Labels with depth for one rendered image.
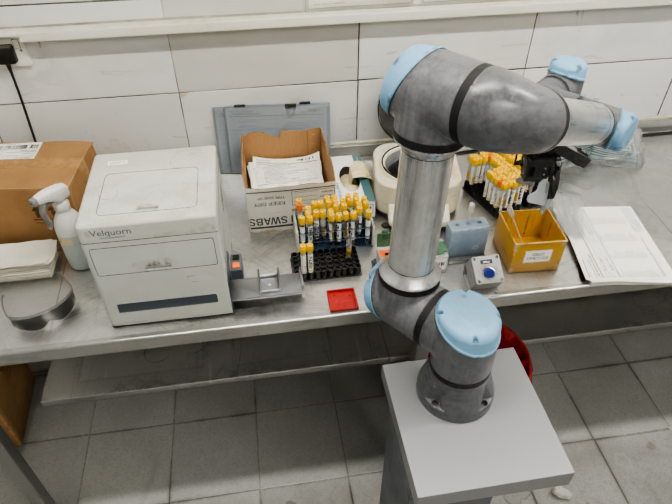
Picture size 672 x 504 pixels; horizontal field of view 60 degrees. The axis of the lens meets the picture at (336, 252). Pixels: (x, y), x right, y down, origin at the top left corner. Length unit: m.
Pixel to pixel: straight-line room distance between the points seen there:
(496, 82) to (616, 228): 1.00
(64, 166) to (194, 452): 1.10
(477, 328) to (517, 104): 0.40
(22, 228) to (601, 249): 1.52
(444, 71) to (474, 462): 0.68
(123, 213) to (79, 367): 1.06
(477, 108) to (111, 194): 0.80
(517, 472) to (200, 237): 0.75
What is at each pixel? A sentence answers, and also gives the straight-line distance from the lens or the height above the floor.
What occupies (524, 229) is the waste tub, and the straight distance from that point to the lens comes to 1.62.
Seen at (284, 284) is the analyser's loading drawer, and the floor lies 0.91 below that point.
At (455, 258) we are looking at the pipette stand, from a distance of 1.53.
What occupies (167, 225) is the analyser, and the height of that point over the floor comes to 1.16.
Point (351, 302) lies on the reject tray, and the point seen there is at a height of 0.88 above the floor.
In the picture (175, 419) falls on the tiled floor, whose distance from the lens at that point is 2.31.
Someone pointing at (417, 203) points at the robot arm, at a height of 1.33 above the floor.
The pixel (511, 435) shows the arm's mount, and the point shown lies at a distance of 1.18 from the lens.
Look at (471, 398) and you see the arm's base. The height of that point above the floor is 0.98.
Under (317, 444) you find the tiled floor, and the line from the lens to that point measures 2.18.
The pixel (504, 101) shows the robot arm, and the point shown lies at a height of 1.54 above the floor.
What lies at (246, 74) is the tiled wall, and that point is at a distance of 1.74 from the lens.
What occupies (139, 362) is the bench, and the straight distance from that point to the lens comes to 2.16.
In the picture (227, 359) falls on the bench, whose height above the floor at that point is 0.27.
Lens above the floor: 1.89
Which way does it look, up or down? 42 degrees down
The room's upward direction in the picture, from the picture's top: straight up
